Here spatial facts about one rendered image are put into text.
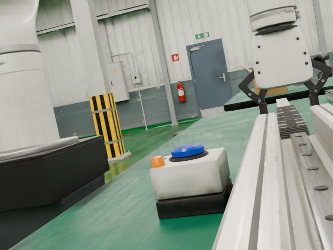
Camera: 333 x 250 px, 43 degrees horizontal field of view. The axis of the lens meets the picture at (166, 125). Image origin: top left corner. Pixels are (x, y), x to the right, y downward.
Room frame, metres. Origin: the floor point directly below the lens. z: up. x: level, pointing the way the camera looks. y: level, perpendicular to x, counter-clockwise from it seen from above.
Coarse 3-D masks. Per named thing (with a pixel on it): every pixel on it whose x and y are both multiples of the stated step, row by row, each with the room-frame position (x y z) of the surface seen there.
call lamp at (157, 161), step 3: (156, 156) 0.47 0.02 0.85; (159, 156) 0.47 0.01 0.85; (153, 159) 0.47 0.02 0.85; (156, 159) 0.47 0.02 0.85; (159, 159) 0.47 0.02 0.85; (162, 159) 0.47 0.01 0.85; (153, 162) 0.47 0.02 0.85; (156, 162) 0.47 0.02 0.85; (159, 162) 0.47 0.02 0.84; (162, 162) 0.47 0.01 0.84; (153, 165) 0.47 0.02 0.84; (156, 165) 0.47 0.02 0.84; (159, 165) 0.47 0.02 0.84; (162, 165) 0.47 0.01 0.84
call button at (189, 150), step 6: (186, 144) 0.51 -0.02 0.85; (192, 144) 0.50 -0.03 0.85; (198, 144) 0.49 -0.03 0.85; (174, 150) 0.49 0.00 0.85; (180, 150) 0.48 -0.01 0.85; (186, 150) 0.48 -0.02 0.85; (192, 150) 0.48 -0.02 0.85; (198, 150) 0.48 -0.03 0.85; (204, 150) 0.49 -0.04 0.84; (174, 156) 0.48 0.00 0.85; (180, 156) 0.48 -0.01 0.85
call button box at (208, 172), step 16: (176, 160) 0.48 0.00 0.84; (192, 160) 0.47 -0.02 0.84; (208, 160) 0.45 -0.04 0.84; (224, 160) 0.50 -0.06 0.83; (160, 176) 0.46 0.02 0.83; (176, 176) 0.46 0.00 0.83; (192, 176) 0.45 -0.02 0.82; (208, 176) 0.45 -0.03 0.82; (224, 176) 0.47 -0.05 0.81; (160, 192) 0.46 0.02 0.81; (176, 192) 0.46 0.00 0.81; (192, 192) 0.46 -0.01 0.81; (208, 192) 0.45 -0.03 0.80; (224, 192) 0.46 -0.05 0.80; (160, 208) 0.47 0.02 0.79; (176, 208) 0.46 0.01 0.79; (192, 208) 0.46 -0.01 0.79; (208, 208) 0.45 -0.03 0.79; (224, 208) 0.45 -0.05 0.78
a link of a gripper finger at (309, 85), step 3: (309, 81) 0.74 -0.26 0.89; (306, 84) 0.74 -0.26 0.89; (309, 84) 0.74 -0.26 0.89; (312, 84) 0.74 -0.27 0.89; (309, 87) 0.74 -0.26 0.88; (312, 87) 0.74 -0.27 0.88; (315, 87) 0.74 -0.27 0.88; (312, 90) 0.74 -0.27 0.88; (315, 90) 0.74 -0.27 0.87; (318, 90) 0.74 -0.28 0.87; (315, 93) 0.74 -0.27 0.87
